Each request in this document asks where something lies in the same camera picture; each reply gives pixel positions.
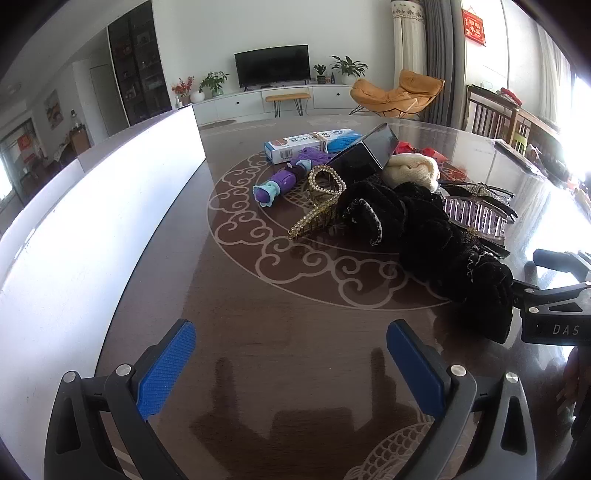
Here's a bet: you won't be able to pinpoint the person's right hand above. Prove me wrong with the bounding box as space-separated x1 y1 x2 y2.
560 345 591 416

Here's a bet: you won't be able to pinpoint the red wrapped packet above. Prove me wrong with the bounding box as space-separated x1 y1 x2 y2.
394 141 451 162

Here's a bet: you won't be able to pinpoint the glossy black box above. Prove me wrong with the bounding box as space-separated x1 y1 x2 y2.
329 123 400 185

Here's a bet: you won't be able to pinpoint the gold rhinestone hair claw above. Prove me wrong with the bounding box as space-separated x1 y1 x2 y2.
287 165 347 241

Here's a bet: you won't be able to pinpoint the silver black bow hair clip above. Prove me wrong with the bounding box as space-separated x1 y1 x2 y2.
443 196 509 241

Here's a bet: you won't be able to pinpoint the dark wooden chair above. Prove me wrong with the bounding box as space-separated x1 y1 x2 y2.
464 84 532 148

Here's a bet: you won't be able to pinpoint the red wall hanging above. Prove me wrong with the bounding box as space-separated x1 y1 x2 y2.
462 8 488 47

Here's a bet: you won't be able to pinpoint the black beaded scrunchie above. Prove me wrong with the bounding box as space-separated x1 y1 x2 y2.
339 180 409 247

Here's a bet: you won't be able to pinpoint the white television cabinet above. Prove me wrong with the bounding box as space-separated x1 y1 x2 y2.
191 83 358 125

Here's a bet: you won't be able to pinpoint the framed wall painting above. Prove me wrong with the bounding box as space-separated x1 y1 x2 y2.
44 90 64 128

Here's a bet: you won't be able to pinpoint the black television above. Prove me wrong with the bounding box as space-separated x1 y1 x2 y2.
234 46 311 89

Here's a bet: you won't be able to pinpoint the black velvet scrunchie bundle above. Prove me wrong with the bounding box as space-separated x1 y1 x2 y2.
397 182 515 344

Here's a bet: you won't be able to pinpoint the blue and white carton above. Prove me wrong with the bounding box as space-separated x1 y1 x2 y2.
264 128 365 165

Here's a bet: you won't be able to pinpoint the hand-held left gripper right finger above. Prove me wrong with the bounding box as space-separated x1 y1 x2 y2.
387 319 539 480

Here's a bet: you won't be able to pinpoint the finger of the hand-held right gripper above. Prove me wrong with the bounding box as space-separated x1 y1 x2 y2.
532 248 591 283
510 278 591 305

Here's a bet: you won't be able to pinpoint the orange lounge chair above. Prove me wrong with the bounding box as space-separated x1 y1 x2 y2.
349 69 446 121

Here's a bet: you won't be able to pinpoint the grey curtain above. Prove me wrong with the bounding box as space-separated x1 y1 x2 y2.
422 0 467 130

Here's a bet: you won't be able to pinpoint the red flowers in vase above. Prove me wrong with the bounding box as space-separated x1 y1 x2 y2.
172 76 197 108

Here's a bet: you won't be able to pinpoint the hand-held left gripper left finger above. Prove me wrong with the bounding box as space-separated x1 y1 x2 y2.
44 318 197 480

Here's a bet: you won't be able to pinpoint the bushy green potted plant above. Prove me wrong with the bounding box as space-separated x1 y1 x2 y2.
199 71 230 97

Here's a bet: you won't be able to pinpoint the purple and teal plastic toy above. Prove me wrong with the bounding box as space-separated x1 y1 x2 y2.
253 147 334 208

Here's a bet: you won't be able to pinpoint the dark glass display cabinet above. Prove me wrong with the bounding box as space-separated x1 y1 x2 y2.
107 0 172 127

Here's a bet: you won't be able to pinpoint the wooden side cabinet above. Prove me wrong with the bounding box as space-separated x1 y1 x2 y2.
69 124 90 155

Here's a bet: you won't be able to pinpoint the white patterned curtain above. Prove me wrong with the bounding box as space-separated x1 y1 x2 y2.
390 0 428 121

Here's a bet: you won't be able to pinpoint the cream knitted hat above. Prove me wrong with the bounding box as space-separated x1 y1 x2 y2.
382 152 441 192

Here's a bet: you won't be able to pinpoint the large leafy potted plant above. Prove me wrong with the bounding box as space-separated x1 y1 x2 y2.
329 55 369 86

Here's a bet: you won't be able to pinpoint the wooden bench with metal legs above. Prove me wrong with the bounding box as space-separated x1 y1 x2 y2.
265 92 311 118

